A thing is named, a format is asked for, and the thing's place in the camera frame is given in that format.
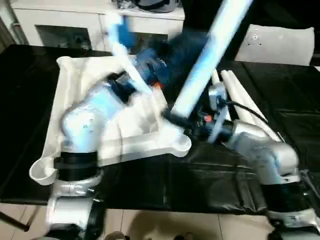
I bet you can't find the black cable clutter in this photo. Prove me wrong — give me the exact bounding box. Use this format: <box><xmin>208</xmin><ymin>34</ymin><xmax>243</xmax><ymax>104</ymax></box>
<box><xmin>112</xmin><ymin>0</ymin><xmax>136</xmax><ymax>10</ymax></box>

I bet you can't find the white cabinet with glass doors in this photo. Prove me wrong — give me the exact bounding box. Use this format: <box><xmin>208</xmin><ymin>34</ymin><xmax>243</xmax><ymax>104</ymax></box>
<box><xmin>9</xmin><ymin>0</ymin><xmax>186</xmax><ymax>51</ymax></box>

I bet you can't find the grey helmet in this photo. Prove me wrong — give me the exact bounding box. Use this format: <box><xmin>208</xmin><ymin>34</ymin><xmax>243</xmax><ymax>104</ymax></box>
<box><xmin>134</xmin><ymin>0</ymin><xmax>181</xmax><ymax>13</ymax></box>

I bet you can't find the black work mat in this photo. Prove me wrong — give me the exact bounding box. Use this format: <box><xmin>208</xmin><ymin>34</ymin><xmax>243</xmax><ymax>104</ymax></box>
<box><xmin>0</xmin><ymin>44</ymin><xmax>320</xmax><ymax>216</ymax></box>

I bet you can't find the white plastic table top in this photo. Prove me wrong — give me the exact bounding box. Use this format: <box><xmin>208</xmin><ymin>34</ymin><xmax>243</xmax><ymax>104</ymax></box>
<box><xmin>28</xmin><ymin>55</ymin><xmax>193</xmax><ymax>186</ymax></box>

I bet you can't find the black cabinet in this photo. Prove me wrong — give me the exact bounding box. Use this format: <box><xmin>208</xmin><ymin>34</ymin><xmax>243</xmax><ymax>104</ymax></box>
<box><xmin>183</xmin><ymin>0</ymin><xmax>251</xmax><ymax>61</ymax></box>

